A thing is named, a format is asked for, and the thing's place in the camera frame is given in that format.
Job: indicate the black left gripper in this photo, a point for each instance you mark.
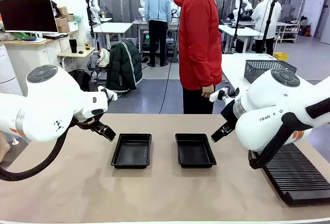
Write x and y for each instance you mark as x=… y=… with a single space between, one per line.
x=87 y=123

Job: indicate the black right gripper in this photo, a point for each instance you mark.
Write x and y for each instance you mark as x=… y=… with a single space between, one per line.
x=229 y=115

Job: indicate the black ESD tray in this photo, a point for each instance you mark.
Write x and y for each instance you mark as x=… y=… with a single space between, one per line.
x=194 y=151
x=131 y=151

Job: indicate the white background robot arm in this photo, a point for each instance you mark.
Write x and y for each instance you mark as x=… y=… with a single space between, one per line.
x=141 y=2
x=245 y=2
x=94 y=2

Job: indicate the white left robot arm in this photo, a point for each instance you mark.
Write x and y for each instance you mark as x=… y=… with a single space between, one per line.
x=51 y=100

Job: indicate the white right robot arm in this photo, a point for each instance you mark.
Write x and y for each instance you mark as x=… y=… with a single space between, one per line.
x=270 y=100

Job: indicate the person's right hand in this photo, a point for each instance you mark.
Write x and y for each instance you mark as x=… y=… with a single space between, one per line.
x=207 y=92

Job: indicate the black backpack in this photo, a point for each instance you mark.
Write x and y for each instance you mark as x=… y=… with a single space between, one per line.
x=81 y=79

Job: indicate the dark green jacket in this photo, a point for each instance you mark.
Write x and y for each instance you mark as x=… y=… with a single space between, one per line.
x=123 y=66

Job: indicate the grey chair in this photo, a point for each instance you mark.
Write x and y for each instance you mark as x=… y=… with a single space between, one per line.
x=92 y=65

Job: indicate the white cloth bag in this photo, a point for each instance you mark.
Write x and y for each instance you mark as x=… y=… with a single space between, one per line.
x=103 y=58

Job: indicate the grey mesh basket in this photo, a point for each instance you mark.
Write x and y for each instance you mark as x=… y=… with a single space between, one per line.
x=257 y=69

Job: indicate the small wooden side table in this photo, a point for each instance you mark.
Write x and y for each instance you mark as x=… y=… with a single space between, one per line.
x=77 y=53

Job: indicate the black slotted PCB rack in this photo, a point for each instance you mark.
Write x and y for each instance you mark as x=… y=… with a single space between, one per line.
x=296 y=172

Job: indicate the glass with yellow drink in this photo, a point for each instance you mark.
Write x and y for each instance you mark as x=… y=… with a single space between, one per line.
x=87 y=46

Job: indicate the black tumbler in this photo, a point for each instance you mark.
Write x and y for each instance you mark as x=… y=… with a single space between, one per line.
x=73 y=46

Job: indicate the person in red jacket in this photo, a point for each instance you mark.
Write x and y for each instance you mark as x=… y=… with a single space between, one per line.
x=198 y=40

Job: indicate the yellow plastic bin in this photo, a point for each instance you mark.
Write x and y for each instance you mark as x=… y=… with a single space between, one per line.
x=281 y=56

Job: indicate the white cabinet wooden top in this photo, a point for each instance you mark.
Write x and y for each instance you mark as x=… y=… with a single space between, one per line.
x=38 y=56

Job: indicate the white background table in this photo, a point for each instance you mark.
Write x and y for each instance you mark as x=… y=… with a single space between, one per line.
x=239 y=31

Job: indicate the white desk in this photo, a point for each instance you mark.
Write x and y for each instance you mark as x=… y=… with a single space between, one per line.
x=113 y=28

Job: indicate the black keyboard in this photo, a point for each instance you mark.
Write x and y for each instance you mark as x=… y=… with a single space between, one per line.
x=55 y=35

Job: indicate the white storage box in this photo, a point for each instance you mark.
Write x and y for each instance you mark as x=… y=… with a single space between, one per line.
x=73 y=26

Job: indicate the black tripod stand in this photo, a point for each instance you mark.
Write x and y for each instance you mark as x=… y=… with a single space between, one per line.
x=269 y=22
x=238 y=22

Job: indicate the brown cardboard box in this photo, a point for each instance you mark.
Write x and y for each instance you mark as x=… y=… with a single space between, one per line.
x=69 y=17
x=63 y=28
x=62 y=10
x=61 y=21

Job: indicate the white perforated cylinder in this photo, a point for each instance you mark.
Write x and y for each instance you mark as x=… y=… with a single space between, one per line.
x=7 y=74

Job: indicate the grey workbench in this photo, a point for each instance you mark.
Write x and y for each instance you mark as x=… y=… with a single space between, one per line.
x=139 y=23

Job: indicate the blue bowl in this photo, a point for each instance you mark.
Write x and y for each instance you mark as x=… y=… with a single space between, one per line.
x=30 y=38

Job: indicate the person in white coat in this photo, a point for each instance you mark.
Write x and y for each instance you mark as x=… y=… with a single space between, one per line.
x=263 y=20

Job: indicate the white shelf unit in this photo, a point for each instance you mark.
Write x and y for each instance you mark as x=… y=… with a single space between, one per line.
x=288 y=30

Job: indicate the green plastic item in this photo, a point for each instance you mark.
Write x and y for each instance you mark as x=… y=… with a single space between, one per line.
x=19 y=35

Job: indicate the person in blue sweater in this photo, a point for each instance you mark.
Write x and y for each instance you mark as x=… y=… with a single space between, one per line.
x=157 y=9

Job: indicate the black computer monitor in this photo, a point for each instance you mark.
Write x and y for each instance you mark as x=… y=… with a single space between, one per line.
x=28 y=15

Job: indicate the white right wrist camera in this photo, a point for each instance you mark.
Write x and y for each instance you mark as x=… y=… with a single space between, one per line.
x=217 y=95

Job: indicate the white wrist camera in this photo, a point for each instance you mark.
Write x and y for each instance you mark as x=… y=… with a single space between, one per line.
x=217 y=95
x=109 y=94

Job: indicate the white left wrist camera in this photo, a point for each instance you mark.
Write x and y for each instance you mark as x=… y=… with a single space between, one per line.
x=109 y=94

